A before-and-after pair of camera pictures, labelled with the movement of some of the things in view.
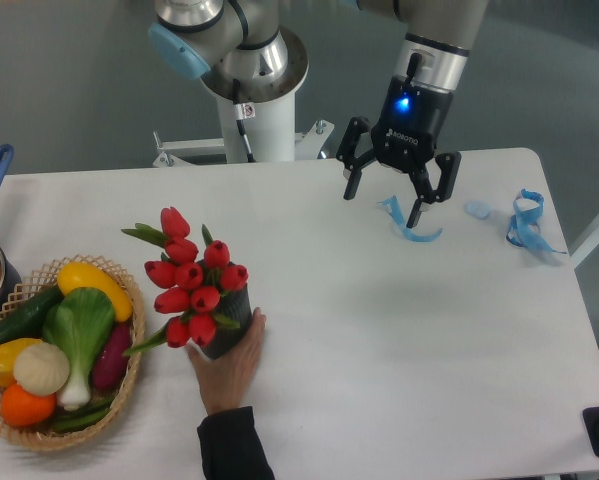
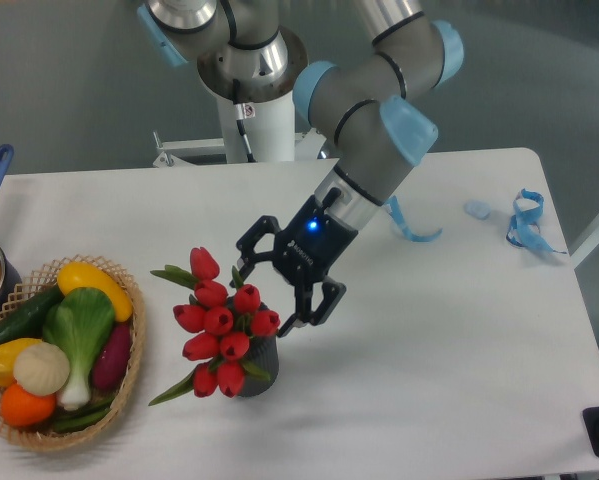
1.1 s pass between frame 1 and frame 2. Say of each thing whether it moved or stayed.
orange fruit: stayed
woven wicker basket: stayed
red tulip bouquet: moved
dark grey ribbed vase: moved
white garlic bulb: stayed
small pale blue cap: stayed
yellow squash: stayed
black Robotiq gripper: moved
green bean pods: stayed
